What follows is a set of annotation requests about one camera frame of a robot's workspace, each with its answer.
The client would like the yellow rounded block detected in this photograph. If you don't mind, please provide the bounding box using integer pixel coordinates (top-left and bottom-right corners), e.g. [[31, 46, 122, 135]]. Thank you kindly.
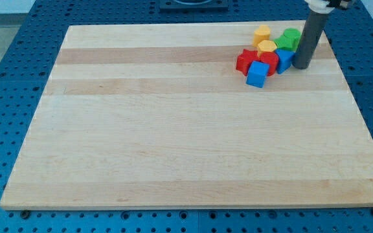
[[252, 25, 271, 47]]

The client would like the red star block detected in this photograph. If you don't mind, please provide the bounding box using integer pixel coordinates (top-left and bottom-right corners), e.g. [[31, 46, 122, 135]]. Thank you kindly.
[[236, 49, 260, 76]]

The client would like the green circle block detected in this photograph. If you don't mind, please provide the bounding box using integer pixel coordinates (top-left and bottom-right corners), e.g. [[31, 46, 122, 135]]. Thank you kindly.
[[283, 28, 301, 51]]

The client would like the white rod mount collar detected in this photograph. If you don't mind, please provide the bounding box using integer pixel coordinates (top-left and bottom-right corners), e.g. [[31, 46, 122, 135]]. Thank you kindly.
[[304, 0, 335, 14]]

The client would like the red circle block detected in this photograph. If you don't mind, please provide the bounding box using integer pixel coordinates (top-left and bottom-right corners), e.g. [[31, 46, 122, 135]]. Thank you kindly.
[[260, 52, 279, 76]]

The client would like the blue cube block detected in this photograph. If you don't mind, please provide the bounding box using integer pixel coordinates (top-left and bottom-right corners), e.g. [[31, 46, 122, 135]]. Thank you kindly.
[[245, 61, 269, 88]]

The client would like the blue slanted block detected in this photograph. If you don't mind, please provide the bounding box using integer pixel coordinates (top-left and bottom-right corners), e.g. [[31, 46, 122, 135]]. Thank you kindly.
[[275, 49, 295, 74]]

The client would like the yellow hexagon block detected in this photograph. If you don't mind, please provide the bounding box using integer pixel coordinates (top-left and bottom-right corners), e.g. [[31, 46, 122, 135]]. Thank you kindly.
[[257, 40, 277, 57]]

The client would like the light wooden board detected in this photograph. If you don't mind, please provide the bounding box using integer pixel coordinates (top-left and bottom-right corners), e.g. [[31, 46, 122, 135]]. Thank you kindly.
[[0, 22, 373, 210]]

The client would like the green star block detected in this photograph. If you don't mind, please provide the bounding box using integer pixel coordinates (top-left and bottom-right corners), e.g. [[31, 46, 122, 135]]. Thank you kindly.
[[273, 35, 295, 51]]

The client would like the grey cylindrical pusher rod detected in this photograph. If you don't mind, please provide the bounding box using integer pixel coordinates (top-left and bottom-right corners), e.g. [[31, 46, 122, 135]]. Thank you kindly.
[[292, 10, 329, 70]]

